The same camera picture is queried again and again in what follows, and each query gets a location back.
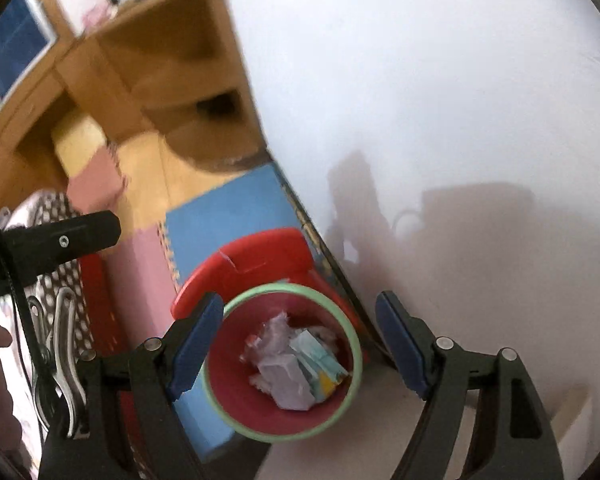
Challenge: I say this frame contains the red plastic stool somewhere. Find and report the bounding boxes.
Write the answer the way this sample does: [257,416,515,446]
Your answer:
[172,227,356,326]

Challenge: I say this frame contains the brown polka dot cloth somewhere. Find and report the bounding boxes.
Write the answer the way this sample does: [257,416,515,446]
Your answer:
[2,190,99,357]

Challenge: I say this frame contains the yellow foam mat tile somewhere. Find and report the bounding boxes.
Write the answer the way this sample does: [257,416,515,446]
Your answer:
[49,108,113,182]

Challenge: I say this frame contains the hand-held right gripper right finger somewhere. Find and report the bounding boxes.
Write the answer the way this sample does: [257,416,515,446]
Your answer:
[375,289,563,480]

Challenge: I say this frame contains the blue foam mat tile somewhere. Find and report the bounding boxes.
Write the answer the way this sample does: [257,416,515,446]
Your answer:
[164,164,307,292]

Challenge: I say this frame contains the metal spring clip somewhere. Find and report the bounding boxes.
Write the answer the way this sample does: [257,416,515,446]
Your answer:
[27,287,92,441]

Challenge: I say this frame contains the wood framed window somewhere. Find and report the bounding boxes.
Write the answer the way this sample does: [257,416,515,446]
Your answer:
[0,0,59,132]

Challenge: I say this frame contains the white plastic wrapper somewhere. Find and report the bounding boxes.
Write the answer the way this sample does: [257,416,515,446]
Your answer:
[240,310,306,361]

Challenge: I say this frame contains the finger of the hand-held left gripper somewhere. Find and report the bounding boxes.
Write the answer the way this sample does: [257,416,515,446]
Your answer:
[2,210,122,287]

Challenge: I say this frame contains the pale lilac paper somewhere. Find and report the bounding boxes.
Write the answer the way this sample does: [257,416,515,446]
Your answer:
[250,350,317,411]

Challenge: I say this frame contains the black cable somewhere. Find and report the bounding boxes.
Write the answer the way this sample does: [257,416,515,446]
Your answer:
[0,202,53,377]

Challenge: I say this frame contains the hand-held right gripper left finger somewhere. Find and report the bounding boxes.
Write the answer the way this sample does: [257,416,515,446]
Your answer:
[80,291,224,480]

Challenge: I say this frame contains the wooden desk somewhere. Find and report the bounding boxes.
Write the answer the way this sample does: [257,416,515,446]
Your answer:
[0,0,272,197]

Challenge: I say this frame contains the pink foam mat tile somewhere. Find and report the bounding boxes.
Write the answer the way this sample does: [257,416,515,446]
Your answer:
[66,146,129,212]
[99,226,182,352]

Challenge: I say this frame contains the red bin with green rim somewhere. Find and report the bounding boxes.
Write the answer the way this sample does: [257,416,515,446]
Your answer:
[201,282,365,443]

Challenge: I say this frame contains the red seat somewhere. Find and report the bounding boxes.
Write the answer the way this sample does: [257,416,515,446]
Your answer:
[80,252,147,461]

